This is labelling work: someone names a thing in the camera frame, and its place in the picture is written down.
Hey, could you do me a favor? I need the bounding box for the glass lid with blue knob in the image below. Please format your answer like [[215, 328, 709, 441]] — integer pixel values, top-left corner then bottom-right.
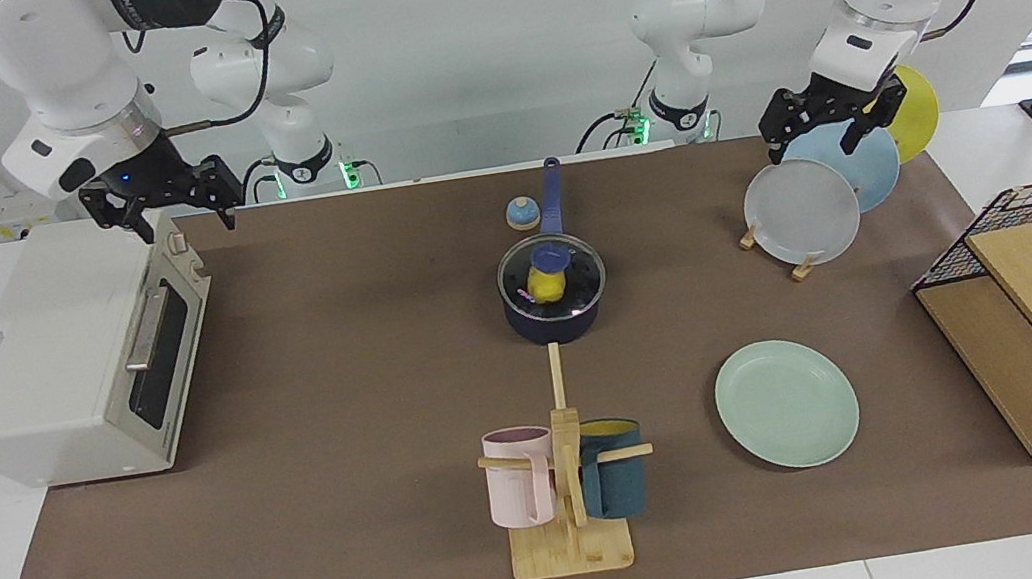
[[492, 227, 612, 324]]

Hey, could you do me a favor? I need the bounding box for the light blue plate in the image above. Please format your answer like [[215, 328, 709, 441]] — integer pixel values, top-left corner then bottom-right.
[[781, 113, 907, 223]]

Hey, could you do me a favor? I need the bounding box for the grey plate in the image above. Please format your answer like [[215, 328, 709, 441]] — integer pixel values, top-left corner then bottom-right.
[[738, 149, 868, 274]]

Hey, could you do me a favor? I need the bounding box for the yellow plate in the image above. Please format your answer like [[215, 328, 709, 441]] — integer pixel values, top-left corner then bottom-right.
[[879, 61, 947, 166]]

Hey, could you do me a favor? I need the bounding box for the wooden plate rack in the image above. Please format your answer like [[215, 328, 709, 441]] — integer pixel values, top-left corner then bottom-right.
[[737, 217, 823, 289]]

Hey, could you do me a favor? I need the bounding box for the pale green plate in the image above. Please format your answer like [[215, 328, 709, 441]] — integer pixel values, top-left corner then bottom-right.
[[708, 329, 867, 480]]

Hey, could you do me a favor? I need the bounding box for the white power strip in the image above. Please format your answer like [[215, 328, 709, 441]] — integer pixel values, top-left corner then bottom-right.
[[0, 185, 79, 242]]

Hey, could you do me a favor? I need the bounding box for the white toaster oven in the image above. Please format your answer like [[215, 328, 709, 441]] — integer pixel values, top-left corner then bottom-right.
[[0, 203, 238, 495]]

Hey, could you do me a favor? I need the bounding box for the small blue wooden bell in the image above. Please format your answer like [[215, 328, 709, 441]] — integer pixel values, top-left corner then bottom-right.
[[503, 195, 541, 233]]

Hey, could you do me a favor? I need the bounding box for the brown wooden cutting board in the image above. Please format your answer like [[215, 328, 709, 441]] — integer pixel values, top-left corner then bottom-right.
[[914, 270, 1032, 473]]

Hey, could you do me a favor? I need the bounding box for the dark blue saucepan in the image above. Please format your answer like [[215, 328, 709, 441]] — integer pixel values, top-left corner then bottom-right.
[[481, 152, 615, 351]]

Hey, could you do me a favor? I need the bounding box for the brown table mat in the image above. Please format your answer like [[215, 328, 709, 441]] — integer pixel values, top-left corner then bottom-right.
[[0, 96, 1032, 579]]

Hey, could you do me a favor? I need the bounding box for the dark teal mug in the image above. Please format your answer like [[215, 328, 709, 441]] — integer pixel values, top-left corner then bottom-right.
[[572, 414, 654, 524]]

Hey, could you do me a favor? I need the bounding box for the pink mug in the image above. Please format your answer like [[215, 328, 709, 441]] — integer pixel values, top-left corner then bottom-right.
[[480, 422, 565, 533]]

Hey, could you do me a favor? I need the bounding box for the wooden mug rack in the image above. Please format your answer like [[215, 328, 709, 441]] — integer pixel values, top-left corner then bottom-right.
[[462, 331, 670, 579]]

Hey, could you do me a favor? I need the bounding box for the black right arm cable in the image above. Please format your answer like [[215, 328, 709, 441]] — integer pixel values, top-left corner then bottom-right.
[[118, 0, 283, 140]]

